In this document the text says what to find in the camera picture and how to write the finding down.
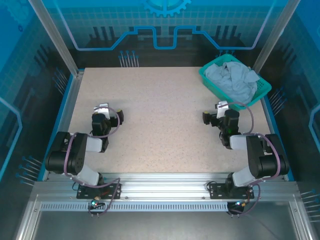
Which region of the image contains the light blue t-shirt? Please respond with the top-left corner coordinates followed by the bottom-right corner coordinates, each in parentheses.
top-left (203, 61), bottom-right (260, 106)

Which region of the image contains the teal plastic basket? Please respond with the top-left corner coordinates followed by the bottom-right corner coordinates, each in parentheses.
top-left (198, 53), bottom-right (273, 112)

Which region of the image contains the connector with green light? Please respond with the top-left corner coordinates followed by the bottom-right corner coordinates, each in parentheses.
top-left (90, 196), bottom-right (102, 209)

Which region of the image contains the connector with orange plug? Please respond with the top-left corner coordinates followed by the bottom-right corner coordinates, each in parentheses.
top-left (232, 199), bottom-right (252, 209)

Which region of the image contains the grey metal bottom panel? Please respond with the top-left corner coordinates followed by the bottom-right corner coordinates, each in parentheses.
top-left (29, 211), bottom-right (301, 240)

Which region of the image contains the aluminium corner strut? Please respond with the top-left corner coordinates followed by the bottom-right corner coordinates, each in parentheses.
top-left (13, 193), bottom-right (42, 240)
top-left (288, 198), bottom-right (313, 240)

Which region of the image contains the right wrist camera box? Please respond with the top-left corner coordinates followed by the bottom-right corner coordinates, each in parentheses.
top-left (215, 100), bottom-right (230, 120)

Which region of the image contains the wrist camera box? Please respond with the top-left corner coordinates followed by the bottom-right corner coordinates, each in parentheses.
top-left (93, 103), bottom-right (111, 120)
top-left (215, 100), bottom-right (230, 120)

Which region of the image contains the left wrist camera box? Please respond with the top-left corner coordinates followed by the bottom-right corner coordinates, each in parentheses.
top-left (93, 103), bottom-right (111, 120)

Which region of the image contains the aluminium side rail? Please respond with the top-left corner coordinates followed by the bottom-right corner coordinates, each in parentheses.
top-left (44, 69), bottom-right (86, 182)

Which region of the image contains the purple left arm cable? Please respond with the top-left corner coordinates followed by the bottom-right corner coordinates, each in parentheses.
top-left (63, 106), bottom-right (122, 218)

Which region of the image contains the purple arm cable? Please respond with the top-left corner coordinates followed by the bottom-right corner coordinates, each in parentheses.
top-left (63, 106), bottom-right (122, 218)
top-left (224, 101), bottom-right (282, 218)

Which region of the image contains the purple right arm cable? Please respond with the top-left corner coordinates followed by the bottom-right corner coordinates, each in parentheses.
top-left (224, 101), bottom-right (282, 218)

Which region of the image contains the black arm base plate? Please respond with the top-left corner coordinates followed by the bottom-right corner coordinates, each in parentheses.
top-left (76, 183), bottom-right (123, 200)
top-left (209, 183), bottom-right (255, 200)

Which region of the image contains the aluminium front frame rail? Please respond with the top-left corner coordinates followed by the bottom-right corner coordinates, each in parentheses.
top-left (32, 172), bottom-right (298, 201)

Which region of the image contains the slotted grey cable duct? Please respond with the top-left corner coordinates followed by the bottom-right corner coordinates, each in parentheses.
top-left (39, 202), bottom-right (230, 212)

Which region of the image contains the aluminium frame post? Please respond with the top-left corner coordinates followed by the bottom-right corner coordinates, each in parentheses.
top-left (28, 0), bottom-right (85, 78)
top-left (251, 0), bottom-right (302, 73)

